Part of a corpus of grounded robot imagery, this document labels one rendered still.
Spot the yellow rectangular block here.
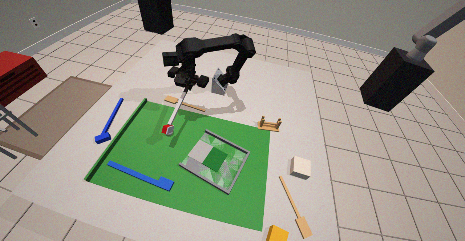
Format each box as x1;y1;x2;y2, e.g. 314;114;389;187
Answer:
266;225;289;241

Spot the beige box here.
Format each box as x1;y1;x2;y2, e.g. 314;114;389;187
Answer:
290;156;311;180

